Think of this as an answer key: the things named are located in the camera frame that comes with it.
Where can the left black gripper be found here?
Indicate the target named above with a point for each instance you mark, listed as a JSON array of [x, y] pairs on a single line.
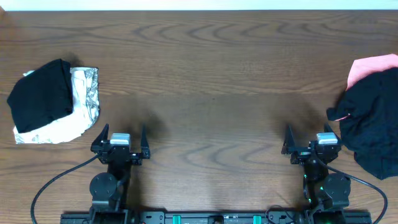
[[143, 154]]

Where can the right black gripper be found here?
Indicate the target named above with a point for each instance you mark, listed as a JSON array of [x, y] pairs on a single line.
[[303, 153]]

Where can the black t-shirt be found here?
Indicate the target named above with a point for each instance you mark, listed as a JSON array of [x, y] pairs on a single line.
[[374, 145]]

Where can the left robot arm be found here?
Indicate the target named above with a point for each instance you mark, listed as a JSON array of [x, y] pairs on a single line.
[[109, 189]]

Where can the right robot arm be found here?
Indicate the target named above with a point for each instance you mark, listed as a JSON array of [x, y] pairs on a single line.
[[326, 193]]

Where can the white patterned folded garment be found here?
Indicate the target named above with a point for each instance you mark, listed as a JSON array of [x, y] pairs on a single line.
[[86, 109]]

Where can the pink t-shirt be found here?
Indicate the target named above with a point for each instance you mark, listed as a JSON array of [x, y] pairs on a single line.
[[365, 68]]

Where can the folded black garment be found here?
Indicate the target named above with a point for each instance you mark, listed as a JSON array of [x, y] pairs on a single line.
[[41, 97]]

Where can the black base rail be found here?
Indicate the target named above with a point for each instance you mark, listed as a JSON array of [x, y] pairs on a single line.
[[273, 216]]

